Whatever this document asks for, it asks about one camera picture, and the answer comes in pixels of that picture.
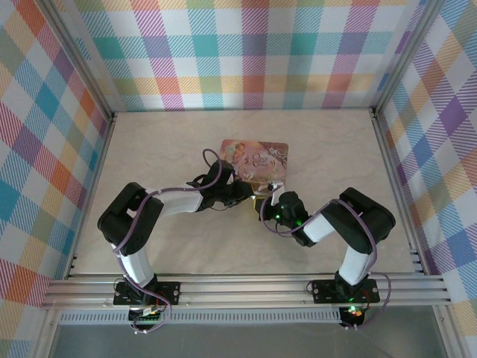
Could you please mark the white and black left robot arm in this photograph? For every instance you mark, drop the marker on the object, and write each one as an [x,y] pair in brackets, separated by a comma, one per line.
[179,201]

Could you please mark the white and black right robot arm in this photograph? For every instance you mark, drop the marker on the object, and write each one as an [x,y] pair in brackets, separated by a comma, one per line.
[357,268]

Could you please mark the pink illustrated tin box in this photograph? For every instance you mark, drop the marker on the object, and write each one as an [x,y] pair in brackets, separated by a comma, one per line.
[261,158]

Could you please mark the grey metal panel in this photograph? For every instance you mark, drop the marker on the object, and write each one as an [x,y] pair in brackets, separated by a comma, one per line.
[242,341]

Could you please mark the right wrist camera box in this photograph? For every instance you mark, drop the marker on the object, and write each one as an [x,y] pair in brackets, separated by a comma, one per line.
[275,191]

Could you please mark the aluminium mounting rail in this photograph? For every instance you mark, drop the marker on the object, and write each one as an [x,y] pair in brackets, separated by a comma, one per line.
[242,291]

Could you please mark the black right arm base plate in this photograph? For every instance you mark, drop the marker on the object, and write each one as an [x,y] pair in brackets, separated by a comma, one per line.
[322,291]

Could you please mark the aluminium table side rail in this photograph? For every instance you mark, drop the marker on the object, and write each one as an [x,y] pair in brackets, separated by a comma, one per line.
[91,194]
[397,194]

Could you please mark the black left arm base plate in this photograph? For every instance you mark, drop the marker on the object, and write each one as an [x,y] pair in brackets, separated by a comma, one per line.
[169,292]

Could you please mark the aluminium frame post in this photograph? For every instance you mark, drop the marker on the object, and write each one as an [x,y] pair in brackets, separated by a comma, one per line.
[406,56]
[80,56]

